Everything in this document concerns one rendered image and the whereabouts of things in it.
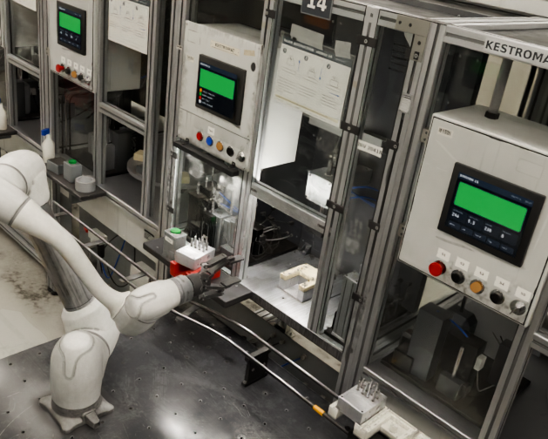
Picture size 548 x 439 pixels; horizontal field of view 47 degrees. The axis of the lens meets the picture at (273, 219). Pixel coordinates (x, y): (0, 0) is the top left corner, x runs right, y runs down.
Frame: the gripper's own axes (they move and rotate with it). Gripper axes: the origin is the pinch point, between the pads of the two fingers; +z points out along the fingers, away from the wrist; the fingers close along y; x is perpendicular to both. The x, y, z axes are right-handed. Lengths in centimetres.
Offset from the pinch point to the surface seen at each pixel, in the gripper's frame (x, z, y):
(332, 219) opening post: -20.1, 22.5, 22.6
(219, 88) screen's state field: 37, 18, 52
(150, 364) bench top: 19, -19, -44
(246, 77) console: 26, 20, 58
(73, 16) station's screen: 141, 18, 57
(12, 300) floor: 179, -1, -112
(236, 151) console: 26.9, 20.4, 30.7
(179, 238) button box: 43.0, 9.8, -10.2
